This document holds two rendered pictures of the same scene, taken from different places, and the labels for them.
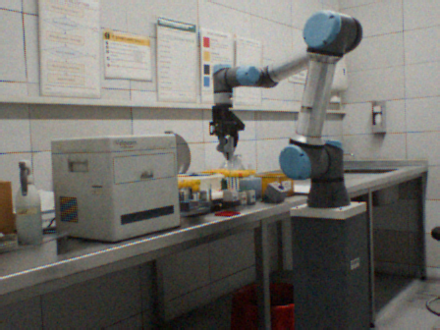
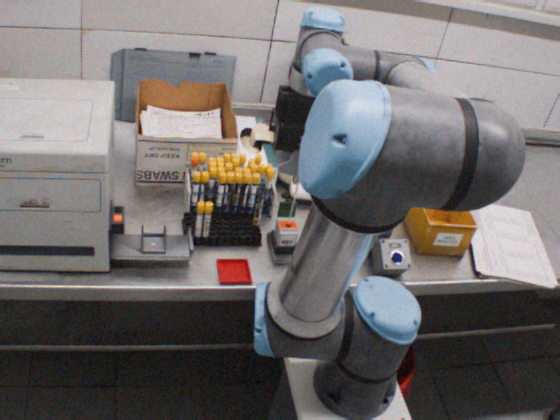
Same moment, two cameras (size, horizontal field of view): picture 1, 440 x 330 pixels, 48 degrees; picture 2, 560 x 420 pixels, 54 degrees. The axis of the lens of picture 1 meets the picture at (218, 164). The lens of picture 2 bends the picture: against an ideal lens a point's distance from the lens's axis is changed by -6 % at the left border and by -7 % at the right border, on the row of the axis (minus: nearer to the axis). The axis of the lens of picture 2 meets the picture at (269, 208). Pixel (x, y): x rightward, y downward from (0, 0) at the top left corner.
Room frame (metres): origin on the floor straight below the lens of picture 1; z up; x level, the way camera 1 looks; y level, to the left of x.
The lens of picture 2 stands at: (1.10, -0.57, 1.76)
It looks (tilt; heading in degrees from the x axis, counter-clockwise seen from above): 38 degrees down; 35
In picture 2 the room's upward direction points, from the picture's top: 12 degrees clockwise
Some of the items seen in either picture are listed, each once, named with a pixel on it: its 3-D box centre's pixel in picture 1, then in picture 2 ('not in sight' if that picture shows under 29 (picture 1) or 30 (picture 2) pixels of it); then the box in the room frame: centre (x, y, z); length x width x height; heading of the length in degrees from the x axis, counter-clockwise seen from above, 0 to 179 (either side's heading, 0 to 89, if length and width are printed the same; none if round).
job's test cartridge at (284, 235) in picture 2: (230, 197); (285, 235); (1.92, -0.04, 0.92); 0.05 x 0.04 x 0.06; 53
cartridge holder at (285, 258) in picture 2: (231, 204); (283, 244); (1.92, -0.04, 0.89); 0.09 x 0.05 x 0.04; 53
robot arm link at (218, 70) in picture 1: (223, 79); (319, 41); (1.90, -0.03, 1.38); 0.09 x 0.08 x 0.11; 44
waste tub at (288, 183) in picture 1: (274, 186); (439, 223); (2.27, -0.25, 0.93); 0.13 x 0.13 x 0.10; 49
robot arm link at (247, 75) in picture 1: (245, 76); (335, 67); (1.84, -0.11, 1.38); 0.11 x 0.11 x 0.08; 44
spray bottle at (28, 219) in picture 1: (27, 201); not in sight; (1.41, 0.55, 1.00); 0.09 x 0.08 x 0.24; 53
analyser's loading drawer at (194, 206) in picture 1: (184, 209); (142, 242); (1.66, 0.12, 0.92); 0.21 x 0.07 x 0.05; 143
